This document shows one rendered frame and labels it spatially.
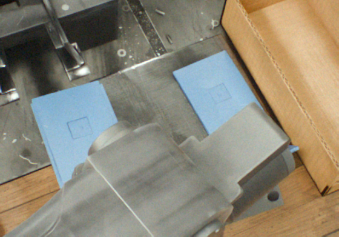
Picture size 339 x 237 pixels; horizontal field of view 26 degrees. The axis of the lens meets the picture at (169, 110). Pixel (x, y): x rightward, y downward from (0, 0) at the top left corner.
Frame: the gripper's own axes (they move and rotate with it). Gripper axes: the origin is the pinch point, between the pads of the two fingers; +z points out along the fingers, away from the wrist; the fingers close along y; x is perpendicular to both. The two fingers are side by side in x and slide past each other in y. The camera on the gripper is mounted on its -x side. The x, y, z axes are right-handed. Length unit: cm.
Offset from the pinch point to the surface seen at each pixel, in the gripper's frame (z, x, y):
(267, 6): 18.4, -29.0, 15.5
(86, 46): 19.7, -5.9, 16.6
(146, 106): 14.1, -9.5, 7.8
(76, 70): 10.1, -2.4, 13.6
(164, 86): 14.7, -12.3, 9.4
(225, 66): 14.1, -19.8, 9.7
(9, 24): 13.5, 2.6, 20.4
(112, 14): 15.4, -9.1, 19.0
